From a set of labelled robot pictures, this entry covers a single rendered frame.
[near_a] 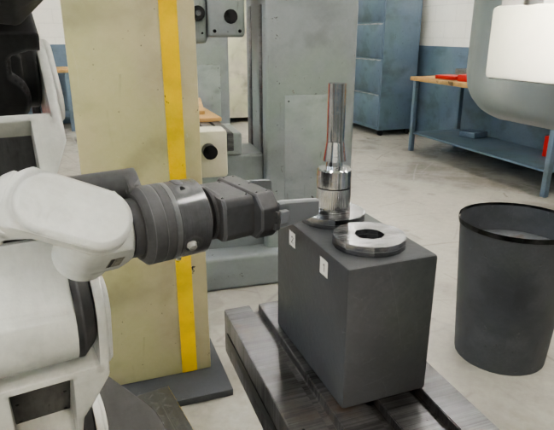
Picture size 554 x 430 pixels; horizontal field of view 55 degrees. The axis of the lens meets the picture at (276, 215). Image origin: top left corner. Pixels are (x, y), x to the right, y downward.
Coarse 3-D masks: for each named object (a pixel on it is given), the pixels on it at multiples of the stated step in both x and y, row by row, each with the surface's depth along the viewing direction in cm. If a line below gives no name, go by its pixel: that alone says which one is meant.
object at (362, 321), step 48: (288, 240) 76; (336, 240) 64; (384, 240) 64; (288, 288) 78; (336, 288) 62; (384, 288) 62; (432, 288) 64; (336, 336) 64; (384, 336) 64; (336, 384) 66; (384, 384) 66
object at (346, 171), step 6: (318, 168) 72; (324, 168) 72; (342, 168) 72; (348, 168) 72; (318, 174) 72; (324, 174) 71; (330, 174) 71; (336, 174) 71; (342, 174) 71; (348, 174) 71
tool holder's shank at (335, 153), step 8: (328, 88) 69; (336, 88) 68; (344, 88) 68; (328, 96) 69; (336, 96) 68; (344, 96) 69; (328, 104) 70; (336, 104) 69; (344, 104) 69; (328, 112) 70; (336, 112) 69; (344, 112) 70; (328, 120) 70; (336, 120) 69; (344, 120) 70; (328, 128) 70; (336, 128) 70; (344, 128) 70; (328, 136) 71; (336, 136) 70; (344, 136) 71; (328, 144) 71; (336, 144) 70; (344, 144) 71; (328, 152) 71; (336, 152) 71; (344, 152) 71; (328, 160) 71; (336, 160) 71; (344, 160) 71; (336, 168) 72
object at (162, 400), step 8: (152, 392) 151; (160, 392) 150; (168, 392) 151; (144, 400) 147; (152, 400) 147; (160, 400) 147; (168, 400) 147; (176, 400) 147; (160, 408) 144; (168, 408) 144; (176, 408) 144; (160, 416) 141; (168, 416) 141; (176, 416) 141; (184, 416) 141; (168, 424) 138; (176, 424) 138; (184, 424) 138
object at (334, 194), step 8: (320, 184) 72; (328, 184) 71; (336, 184) 71; (344, 184) 71; (320, 192) 72; (328, 192) 72; (336, 192) 71; (344, 192) 72; (320, 200) 73; (328, 200) 72; (336, 200) 72; (344, 200) 72; (320, 208) 73; (328, 208) 72; (336, 208) 72; (344, 208) 73
